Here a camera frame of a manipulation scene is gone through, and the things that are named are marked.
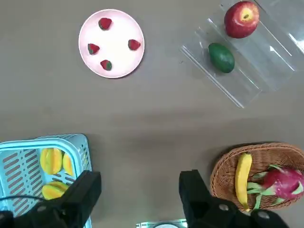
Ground yellow star fruit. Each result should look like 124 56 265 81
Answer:
42 181 69 200
62 153 75 177
39 147 64 175

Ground yellow banana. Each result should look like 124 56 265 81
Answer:
235 152 253 212

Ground clear acrylic stepped stand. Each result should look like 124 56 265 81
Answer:
180 0 304 109

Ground pink dragon fruit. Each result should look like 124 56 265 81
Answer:
247 165 304 211

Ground pink round plate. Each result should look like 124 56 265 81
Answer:
78 9 145 79

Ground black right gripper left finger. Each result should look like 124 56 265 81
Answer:
0 170 102 228

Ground brown wicker basket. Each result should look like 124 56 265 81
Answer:
210 142 304 212

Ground red apple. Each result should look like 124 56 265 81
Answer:
224 1 260 39

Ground green avocado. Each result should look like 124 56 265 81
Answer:
208 42 236 74

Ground red strawberry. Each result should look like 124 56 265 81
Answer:
128 39 142 51
98 18 113 31
100 59 113 71
87 43 101 56

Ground blue plastic basket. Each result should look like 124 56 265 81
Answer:
0 133 93 228

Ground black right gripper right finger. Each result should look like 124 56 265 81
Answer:
179 169 289 228

